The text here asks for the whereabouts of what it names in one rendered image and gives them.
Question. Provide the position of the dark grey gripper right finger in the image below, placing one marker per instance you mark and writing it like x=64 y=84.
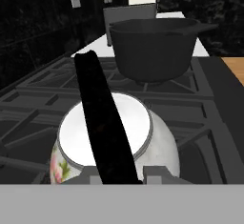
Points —
x=162 y=174

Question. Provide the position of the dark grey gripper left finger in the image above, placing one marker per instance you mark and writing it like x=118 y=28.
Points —
x=85 y=177

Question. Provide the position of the dark grey gas hob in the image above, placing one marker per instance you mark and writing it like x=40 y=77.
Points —
x=38 y=107

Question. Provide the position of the dark grey cooking pot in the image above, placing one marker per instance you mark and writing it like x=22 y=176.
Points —
x=152 y=51

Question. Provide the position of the grey box appliance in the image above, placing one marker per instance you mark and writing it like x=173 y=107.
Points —
x=127 y=13

